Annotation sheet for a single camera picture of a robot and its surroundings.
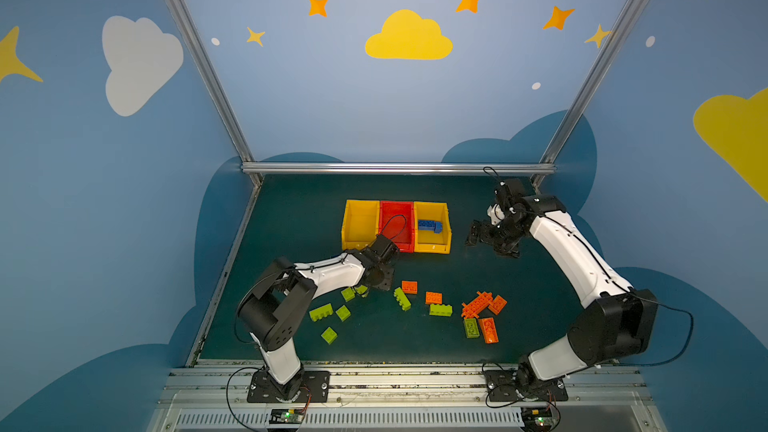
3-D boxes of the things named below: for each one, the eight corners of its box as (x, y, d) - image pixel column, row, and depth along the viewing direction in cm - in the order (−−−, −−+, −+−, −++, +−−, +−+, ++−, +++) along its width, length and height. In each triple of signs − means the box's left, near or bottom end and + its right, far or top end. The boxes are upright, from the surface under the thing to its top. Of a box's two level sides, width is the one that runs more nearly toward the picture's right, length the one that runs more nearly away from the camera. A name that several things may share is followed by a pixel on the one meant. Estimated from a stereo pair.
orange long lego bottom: (483, 343, 83) (485, 341, 81) (478, 320, 87) (480, 317, 85) (496, 343, 83) (499, 341, 81) (491, 320, 87) (493, 317, 85)
